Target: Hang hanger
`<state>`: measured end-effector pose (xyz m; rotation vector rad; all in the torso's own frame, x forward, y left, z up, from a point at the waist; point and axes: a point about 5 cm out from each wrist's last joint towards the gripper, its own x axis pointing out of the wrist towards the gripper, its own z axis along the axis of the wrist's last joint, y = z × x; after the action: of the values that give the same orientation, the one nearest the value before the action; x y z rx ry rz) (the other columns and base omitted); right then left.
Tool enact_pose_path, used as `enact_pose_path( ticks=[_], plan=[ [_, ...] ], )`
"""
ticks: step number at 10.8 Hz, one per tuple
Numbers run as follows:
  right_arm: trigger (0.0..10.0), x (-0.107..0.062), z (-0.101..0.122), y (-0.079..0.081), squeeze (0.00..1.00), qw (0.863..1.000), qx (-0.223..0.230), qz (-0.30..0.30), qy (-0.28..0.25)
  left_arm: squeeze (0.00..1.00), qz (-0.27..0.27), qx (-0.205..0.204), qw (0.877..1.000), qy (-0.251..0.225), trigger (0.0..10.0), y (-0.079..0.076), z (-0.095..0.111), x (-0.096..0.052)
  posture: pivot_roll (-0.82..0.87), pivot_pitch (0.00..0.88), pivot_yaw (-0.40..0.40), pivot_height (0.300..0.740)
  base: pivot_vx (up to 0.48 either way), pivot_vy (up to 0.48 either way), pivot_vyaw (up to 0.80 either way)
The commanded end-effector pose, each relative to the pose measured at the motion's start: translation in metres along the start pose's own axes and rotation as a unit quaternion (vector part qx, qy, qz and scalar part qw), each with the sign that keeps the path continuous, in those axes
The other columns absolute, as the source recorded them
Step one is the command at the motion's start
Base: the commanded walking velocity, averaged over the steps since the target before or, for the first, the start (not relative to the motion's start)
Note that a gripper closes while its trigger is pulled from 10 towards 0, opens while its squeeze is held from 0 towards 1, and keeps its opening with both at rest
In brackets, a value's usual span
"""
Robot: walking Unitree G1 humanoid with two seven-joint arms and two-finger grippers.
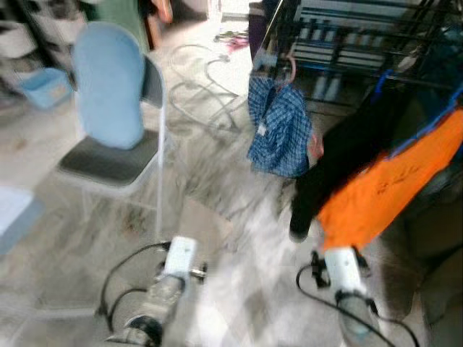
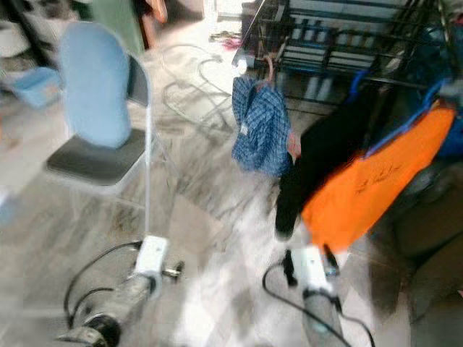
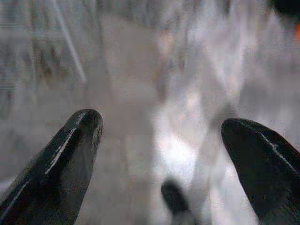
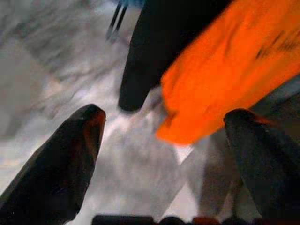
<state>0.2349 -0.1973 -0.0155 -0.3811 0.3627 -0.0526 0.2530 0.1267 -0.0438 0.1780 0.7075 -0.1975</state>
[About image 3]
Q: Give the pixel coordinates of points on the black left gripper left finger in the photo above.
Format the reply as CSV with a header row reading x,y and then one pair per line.
x,y
54,178

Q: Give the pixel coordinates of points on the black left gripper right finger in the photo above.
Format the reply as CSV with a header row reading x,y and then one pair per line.
x,y
269,178

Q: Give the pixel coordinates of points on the light blue plastic table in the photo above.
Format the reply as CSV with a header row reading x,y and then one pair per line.
x,y
173,194

